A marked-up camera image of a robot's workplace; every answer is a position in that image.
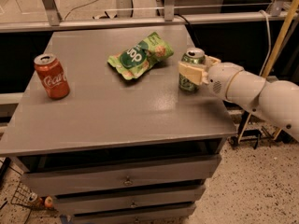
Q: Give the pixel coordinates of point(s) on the red Coca-Cola can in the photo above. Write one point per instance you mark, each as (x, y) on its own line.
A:
(52, 76)

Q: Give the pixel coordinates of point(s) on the small can in basket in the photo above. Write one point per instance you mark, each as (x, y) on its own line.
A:
(33, 198)

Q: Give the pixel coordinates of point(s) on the yellow wooden ladder frame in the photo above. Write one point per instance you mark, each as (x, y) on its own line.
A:
(285, 33)

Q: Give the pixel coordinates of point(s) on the green snack bag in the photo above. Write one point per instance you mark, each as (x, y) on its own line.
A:
(136, 61)

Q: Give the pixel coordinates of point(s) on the crushed green soda can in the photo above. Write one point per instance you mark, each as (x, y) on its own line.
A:
(191, 68)

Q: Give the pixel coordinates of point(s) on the black wire basket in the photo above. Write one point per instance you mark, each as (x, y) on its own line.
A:
(21, 195)

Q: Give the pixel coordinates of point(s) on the grey metal railing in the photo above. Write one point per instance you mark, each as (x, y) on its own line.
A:
(55, 15)

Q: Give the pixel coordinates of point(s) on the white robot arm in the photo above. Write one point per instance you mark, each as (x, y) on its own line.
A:
(276, 102)

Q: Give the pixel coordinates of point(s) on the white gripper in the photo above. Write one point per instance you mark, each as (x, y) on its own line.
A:
(220, 77)

